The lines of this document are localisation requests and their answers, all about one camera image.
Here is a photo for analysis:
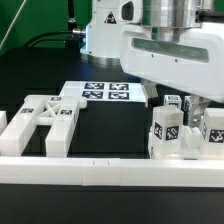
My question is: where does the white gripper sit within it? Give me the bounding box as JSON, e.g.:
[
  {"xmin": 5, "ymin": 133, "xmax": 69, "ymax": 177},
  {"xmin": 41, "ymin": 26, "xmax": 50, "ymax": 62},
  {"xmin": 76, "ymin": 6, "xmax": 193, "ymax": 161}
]
[{"xmin": 119, "ymin": 0, "xmax": 224, "ymax": 127}]

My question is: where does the white chair seat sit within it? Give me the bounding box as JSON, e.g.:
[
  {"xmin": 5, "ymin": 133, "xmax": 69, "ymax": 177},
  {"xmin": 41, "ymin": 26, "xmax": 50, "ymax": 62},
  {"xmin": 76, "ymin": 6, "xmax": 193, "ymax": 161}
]
[{"xmin": 148, "ymin": 125, "xmax": 224, "ymax": 160}]

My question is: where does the white tagged cube left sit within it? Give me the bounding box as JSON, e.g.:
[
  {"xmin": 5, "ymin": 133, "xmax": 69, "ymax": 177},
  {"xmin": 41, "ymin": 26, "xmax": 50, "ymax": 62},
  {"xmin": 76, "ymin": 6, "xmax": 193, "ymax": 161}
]
[{"xmin": 164, "ymin": 95, "xmax": 182, "ymax": 108}]

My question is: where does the white tagged cube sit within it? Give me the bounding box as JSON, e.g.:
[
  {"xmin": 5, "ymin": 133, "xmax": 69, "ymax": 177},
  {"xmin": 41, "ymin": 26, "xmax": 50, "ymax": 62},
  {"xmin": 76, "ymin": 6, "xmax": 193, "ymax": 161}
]
[
  {"xmin": 183, "ymin": 96, "xmax": 191, "ymax": 112},
  {"xmin": 164, "ymin": 95, "xmax": 182, "ymax": 108}
]

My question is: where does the white tagged cube right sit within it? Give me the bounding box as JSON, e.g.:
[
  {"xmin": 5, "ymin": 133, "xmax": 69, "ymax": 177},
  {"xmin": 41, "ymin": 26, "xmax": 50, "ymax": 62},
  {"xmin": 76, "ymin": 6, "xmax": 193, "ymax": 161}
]
[{"xmin": 183, "ymin": 96, "xmax": 191, "ymax": 112}]

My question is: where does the black vertical pole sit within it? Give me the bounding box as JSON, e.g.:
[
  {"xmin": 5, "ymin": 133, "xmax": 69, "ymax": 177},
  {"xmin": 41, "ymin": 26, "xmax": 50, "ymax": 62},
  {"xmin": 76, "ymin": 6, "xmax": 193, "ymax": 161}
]
[{"xmin": 67, "ymin": 0, "xmax": 76, "ymax": 23}]

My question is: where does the white U-shaped fence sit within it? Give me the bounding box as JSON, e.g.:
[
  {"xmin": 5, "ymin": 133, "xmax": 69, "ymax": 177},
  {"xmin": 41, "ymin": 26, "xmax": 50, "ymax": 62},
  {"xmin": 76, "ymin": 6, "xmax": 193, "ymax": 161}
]
[{"xmin": 0, "ymin": 111, "xmax": 224, "ymax": 187}]

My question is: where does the white marker base plate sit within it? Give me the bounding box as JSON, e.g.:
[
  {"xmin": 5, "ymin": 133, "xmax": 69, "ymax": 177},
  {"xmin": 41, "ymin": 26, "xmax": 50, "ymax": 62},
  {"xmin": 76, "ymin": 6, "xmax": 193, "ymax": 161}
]
[{"xmin": 60, "ymin": 81, "xmax": 146, "ymax": 103}]

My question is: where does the white chair back frame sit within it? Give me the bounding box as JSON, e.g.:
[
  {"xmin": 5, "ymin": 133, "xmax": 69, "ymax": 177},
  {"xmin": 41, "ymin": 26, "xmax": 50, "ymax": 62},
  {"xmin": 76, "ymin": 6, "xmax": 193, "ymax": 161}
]
[{"xmin": 0, "ymin": 95, "xmax": 87, "ymax": 158}]

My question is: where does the black cable with connector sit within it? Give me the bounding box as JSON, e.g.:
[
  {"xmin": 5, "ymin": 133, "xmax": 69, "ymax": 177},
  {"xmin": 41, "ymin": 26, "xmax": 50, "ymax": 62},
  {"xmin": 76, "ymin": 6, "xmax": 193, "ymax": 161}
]
[{"xmin": 23, "ymin": 28, "xmax": 87, "ymax": 48}]

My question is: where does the white diagonal cord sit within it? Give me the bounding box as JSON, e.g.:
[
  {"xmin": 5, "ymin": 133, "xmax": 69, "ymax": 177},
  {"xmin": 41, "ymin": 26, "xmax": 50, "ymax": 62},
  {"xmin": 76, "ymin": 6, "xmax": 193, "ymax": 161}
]
[{"xmin": 0, "ymin": 0, "xmax": 28, "ymax": 51}]

